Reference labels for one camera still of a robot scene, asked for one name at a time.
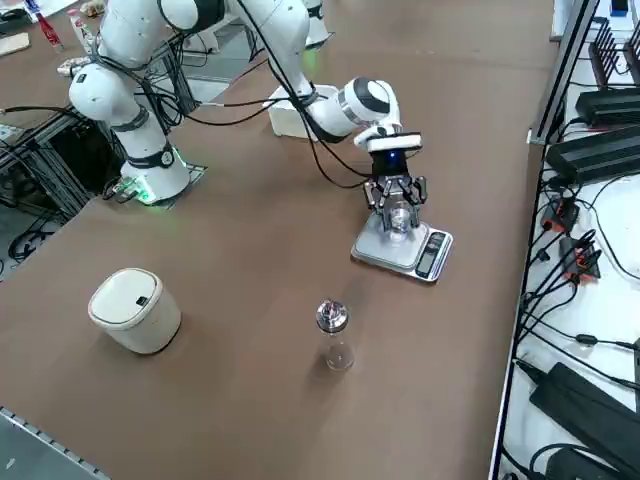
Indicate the wooden board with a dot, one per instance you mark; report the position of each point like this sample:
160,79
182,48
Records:
12,45

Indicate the clear bottle with metal cap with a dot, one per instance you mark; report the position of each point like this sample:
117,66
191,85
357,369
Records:
332,320

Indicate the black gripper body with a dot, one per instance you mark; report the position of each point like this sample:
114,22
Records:
390,169

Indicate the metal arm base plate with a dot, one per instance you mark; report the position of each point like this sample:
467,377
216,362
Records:
197,172

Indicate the aluminium post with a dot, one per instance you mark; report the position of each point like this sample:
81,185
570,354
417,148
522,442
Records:
565,75

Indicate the red label plastic bottle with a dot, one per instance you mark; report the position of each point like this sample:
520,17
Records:
50,32

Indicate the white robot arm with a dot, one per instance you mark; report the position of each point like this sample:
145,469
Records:
315,25
280,45

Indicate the white plastic bottle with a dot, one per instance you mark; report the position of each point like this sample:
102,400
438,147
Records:
81,32

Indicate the aluminium frame rack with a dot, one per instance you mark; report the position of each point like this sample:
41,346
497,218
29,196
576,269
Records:
70,197

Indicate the orange black plug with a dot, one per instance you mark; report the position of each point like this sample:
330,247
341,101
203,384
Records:
560,214
582,260

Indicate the large black power adapter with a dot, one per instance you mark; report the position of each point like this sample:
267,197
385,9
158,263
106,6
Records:
580,400

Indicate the white plastic bin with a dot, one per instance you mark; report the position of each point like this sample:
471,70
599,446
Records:
285,122

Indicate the grey aluminium edge rail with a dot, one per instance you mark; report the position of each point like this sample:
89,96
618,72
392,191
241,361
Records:
30,450

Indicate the silver digital kitchen scale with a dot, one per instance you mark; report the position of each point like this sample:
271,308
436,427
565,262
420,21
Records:
380,250

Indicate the black antenna device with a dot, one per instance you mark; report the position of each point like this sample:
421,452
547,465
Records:
607,60

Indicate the white lidded trash can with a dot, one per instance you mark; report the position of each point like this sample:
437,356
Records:
132,310

